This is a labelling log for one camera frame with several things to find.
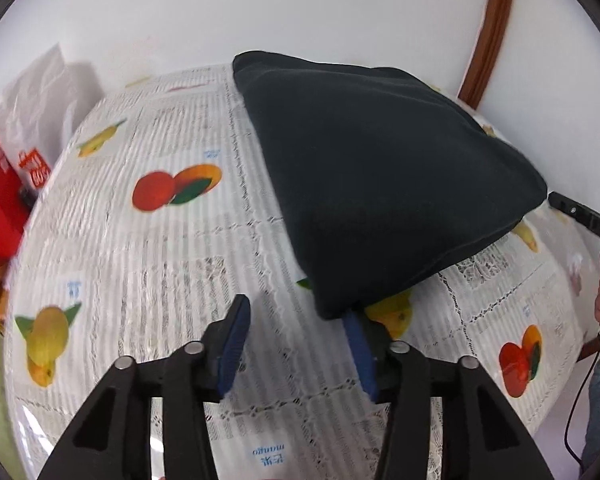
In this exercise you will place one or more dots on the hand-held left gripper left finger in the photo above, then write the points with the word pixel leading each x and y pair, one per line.
pixel 232 347

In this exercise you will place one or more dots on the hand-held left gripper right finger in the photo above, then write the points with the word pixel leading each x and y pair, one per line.
pixel 361 362

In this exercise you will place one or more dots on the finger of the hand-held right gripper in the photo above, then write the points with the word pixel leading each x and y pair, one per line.
pixel 585 217

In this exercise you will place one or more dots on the black sweatshirt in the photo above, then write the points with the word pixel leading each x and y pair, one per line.
pixel 380 170

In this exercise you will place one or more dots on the fruit print tablecloth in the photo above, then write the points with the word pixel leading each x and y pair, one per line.
pixel 155 260

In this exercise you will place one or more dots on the white plastic bag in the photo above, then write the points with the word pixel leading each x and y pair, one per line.
pixel 35 105

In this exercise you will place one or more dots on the brown wooden door frame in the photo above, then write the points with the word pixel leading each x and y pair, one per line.
pixel 490 35

